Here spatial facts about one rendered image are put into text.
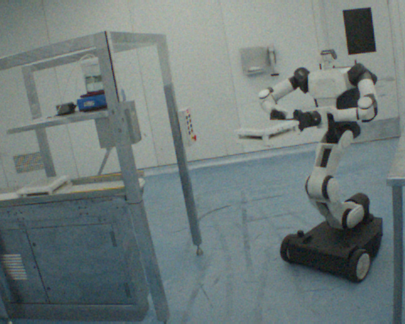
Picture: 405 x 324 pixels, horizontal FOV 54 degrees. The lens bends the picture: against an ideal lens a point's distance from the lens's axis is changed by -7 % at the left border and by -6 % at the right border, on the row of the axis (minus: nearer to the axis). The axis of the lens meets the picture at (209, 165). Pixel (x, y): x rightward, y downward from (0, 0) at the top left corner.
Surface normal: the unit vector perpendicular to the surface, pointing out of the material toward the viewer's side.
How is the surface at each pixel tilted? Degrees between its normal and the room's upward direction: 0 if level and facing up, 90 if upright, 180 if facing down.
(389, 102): 90
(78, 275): 90
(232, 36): 90
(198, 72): 90
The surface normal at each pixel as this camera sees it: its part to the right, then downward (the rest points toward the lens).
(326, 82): -0.73, 0.29
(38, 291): -0.17, 0.27
